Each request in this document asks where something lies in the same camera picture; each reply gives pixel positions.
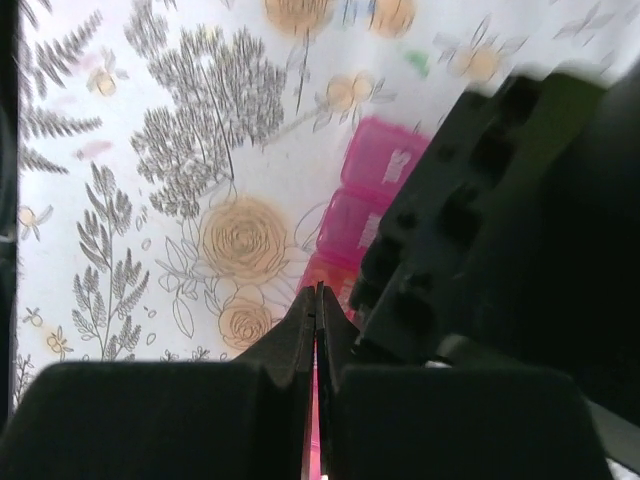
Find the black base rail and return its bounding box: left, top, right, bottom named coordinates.
left=1, top=1, right=19, bottom=425

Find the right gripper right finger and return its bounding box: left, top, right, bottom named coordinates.
left=316, top=285, right=611, bottom=479

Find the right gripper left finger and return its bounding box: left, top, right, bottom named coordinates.
left=1, top=287, right=316, bottom=479

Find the pink weekly pill organizer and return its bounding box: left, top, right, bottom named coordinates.
left=294, top=115, right=433, bottom=480

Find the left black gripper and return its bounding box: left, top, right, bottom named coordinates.
left=350, top=69, right=639, bottom=423

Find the floral table mat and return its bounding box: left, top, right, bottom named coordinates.
left=12, top=1, right=639, bottom=399

